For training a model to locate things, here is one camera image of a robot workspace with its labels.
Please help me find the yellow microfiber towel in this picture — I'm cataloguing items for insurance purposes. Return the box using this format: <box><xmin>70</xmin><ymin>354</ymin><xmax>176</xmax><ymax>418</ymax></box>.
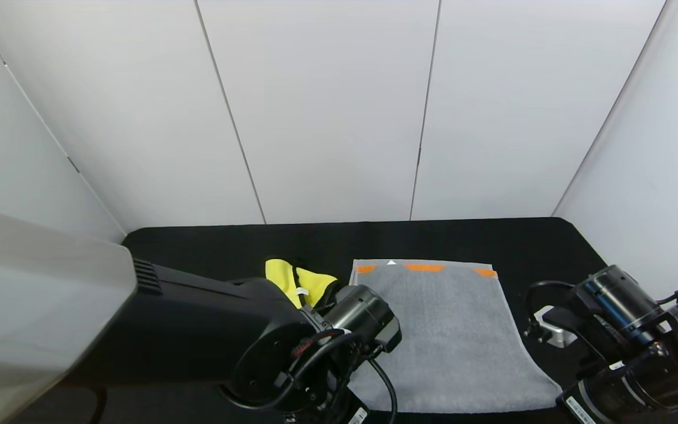
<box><xmin>265</xmin><ymin>259</ymin><xmax>338</xmax><ymax>309</ymax></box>

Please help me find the grey towel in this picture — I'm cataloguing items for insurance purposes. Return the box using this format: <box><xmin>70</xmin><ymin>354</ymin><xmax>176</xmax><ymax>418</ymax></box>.
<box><xmin>348</xmin><ymin>259</ymin><xmax>562</xmax><ymax>413</ymax></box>

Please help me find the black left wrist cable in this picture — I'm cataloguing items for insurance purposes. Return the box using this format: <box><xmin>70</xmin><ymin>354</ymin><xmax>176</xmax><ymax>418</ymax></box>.
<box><xmin>221</xmin><ymin>330</ymin><xmax>398</xmax><ymax>424</ymax></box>

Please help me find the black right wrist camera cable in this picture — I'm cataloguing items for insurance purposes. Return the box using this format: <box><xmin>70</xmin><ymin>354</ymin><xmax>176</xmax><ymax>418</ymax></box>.
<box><xmin>523</xmin><ymin>280</ymin><xmax>578</xmax><ymax>342</ymax></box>

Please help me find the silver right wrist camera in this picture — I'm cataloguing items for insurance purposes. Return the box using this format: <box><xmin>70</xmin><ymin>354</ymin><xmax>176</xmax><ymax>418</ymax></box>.
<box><xmin>533</xmin><ymin>305</ymin><xmax>576</xmax><ymax>349</ymax></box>

